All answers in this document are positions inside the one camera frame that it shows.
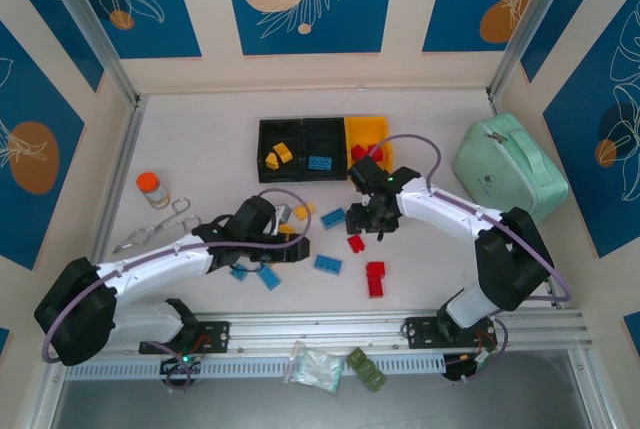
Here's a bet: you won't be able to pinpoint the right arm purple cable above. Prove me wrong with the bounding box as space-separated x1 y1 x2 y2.
369 133 574 385

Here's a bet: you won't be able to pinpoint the black plastic bin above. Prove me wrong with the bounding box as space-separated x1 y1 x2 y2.
301 117 349 183
258 118 305 184

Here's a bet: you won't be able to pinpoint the yellow plastic bin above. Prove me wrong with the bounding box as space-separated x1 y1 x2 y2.
344 115 395 181

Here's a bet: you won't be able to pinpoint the aluminium floor side rail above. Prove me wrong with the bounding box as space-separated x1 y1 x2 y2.
74 96 147 300

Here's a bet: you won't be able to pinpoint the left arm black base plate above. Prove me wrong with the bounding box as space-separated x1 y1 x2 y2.
138 320 232 356

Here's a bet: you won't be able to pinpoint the long red lego brick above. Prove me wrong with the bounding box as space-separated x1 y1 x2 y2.
366 273 387 300

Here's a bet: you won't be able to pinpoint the white slotted cable duct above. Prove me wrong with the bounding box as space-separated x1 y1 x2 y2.
63 353 446 381

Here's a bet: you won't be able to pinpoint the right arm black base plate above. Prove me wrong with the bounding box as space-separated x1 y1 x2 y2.
401 316 501 350

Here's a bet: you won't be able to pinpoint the metal tongs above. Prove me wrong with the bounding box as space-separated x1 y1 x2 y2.
113 197 201 255

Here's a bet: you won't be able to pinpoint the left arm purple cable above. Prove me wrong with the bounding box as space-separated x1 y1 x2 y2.
41 187 314 390

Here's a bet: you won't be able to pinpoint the clear plastic zip bag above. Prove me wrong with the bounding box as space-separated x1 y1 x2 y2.
282 340 344 395

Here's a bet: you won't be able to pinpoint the mint green zip bag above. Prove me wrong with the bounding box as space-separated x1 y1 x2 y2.
452 112 570 239

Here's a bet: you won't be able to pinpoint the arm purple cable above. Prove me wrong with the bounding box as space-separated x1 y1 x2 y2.
41 187 314 390
369 133 574 385

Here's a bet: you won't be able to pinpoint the aluminium frame post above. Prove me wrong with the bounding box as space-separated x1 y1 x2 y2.
37 0 146 110
487 0 576 103

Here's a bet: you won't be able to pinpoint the orange lid jar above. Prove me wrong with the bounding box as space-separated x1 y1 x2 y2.
137 172 171 210

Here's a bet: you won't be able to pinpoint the aluminium mounting rail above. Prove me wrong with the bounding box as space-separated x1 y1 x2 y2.
42 308 599 361

